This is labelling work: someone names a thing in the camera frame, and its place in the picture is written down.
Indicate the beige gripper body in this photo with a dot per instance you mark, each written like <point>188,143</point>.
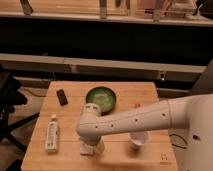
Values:
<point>96,146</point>

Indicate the white rectangular sponge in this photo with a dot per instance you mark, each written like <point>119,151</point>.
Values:
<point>86,149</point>

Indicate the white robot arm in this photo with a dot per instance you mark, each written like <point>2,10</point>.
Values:
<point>194,113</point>

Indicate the white ceramic cup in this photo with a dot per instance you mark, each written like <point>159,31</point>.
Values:
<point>138,139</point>

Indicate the white tube bottle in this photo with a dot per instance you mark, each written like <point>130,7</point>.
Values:
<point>51,141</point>

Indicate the green bowl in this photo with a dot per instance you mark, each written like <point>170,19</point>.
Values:
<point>102,96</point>

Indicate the orange carrot toy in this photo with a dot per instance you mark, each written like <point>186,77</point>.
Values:
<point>137,105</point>

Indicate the small black rectangular block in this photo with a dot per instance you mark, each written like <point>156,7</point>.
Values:
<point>61,97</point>

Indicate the black office chair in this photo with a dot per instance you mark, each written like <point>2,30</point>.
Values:
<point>9,97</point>

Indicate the long wooden bench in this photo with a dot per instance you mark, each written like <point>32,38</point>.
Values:
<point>124,69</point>

